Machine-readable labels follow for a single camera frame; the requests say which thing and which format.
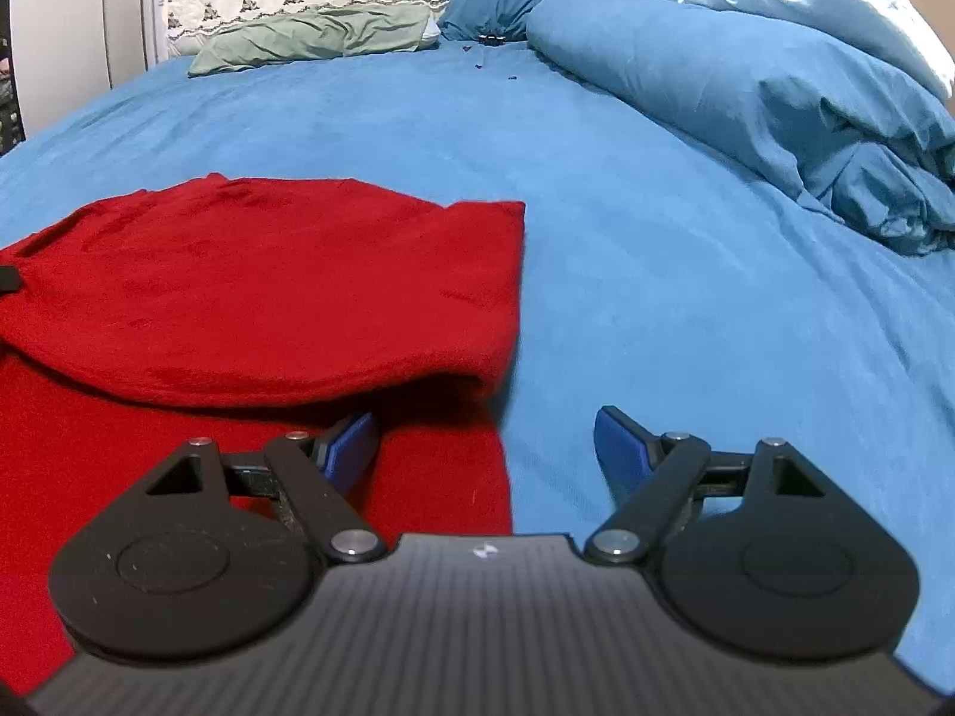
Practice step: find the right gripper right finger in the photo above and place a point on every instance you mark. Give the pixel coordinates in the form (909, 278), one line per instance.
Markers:
(760, 552)

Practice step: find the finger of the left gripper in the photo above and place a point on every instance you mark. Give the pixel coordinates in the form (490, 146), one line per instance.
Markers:
(10, 279)

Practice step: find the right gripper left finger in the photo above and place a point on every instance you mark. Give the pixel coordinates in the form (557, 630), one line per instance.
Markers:
(211, 551)

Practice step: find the red knit sweater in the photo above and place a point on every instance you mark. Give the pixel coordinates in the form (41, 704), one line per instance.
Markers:
(241, 310)

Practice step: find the grey white wardrobe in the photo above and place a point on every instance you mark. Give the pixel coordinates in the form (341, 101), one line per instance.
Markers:
(65, 53)

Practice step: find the blue bed sheet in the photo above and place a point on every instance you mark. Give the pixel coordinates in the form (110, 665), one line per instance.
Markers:
(659, 277)

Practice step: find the green pillow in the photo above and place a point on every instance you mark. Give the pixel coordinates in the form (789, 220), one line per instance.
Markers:
(317, 34)

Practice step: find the blue rolled duvet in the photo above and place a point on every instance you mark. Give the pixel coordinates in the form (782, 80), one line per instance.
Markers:
(841, 132)

